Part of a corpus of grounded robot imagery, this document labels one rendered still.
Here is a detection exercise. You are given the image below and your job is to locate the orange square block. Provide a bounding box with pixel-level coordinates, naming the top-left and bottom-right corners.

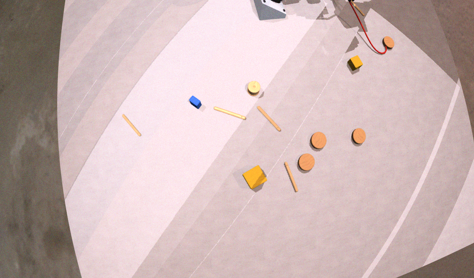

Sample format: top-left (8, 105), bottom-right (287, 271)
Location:
top-left (243, 165), bottom-right (267, 189)

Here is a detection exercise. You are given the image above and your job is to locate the round wooden button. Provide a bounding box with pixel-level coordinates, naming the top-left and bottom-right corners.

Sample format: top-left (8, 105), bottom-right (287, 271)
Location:
top-left (382, 36), bottom-right (394, 49)

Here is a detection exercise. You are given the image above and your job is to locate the blue rectangular block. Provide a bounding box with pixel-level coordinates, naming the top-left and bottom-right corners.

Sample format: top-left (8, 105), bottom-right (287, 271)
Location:
top-left (189, 96), bottom-right (202, 109)

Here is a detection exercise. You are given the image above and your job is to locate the round wooden disc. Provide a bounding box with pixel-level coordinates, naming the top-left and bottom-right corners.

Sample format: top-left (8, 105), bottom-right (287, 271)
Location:
top-left (352, 128), bottom-right (366, 144)
top-left (310, 132), bottom-right (326, 149)
top-left (298, 153), bottom-right (315, 171)

